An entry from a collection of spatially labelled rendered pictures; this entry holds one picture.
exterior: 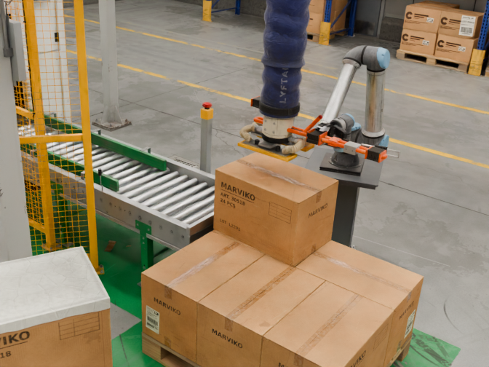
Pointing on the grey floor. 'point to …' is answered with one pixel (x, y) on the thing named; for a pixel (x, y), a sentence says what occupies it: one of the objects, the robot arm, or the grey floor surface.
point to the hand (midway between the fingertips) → (320, 137)
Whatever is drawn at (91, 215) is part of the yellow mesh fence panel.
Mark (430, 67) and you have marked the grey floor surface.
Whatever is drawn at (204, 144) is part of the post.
